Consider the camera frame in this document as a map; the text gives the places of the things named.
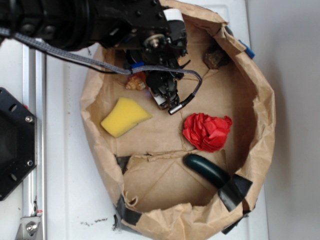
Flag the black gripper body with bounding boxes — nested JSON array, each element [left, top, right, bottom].
[[119, 0, 192, 76]]

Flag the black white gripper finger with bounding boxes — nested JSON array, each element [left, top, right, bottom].
[[146, 71, 180, 110]]

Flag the orange spiral conch shell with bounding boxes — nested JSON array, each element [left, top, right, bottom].
[[125, 71, 147, 91]]

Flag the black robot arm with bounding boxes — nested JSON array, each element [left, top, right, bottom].
[[0, 0, 188, 114]]

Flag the yellow sponge piece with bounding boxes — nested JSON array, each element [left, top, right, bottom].
[[100, 97, 153, 138]]

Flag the brown rock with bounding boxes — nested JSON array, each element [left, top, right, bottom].
[[203, 44, 230, 70]]

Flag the crumpled red paper ball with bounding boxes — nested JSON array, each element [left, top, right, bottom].
[[182, 113, 233, 153]]

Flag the brown paper bag tray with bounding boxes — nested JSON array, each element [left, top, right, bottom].
[[80, 0, 276, 240]]

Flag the dark green cucumber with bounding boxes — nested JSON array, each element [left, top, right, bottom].
[[183, 154, 231, 189]]

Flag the white plastic board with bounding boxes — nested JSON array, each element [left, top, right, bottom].
[[43, 0, 269, 240]]

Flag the aluminium extrusion rail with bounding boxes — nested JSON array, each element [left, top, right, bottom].
[[16, 45, 47, 240]]

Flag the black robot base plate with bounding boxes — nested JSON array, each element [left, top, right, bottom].
[[0, 87, 36, 201]]

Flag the grey braided cable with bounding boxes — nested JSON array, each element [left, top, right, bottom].
[[0, 26, 203, 116]]

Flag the metal corner bracket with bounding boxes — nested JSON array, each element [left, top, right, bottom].
[[15, 216, 43, 240]]

